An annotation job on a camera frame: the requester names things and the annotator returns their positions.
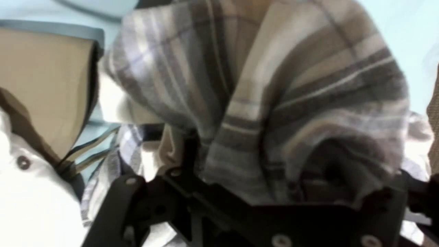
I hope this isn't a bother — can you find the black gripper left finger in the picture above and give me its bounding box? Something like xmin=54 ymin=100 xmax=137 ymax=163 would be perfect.
xmin=80 ymin=129 xmax=216 ymax=247

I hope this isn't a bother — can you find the white shirt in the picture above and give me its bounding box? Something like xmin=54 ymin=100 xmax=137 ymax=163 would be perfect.
xmin=0 ymin=108 xmax=90 ymax=247

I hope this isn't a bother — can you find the checked plaid shirt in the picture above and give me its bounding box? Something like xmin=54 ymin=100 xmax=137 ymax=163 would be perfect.
xmin=79 ymin=0 xmax=411 ymax=227

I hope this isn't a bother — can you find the beige khaki garment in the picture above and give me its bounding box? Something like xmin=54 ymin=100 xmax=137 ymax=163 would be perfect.
xmin=0 ymin=26 xmax=102 ymax=167

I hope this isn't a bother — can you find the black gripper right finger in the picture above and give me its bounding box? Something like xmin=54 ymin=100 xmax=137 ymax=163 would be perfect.
xmin=292 ymin=168 xmax=439 ymax=247

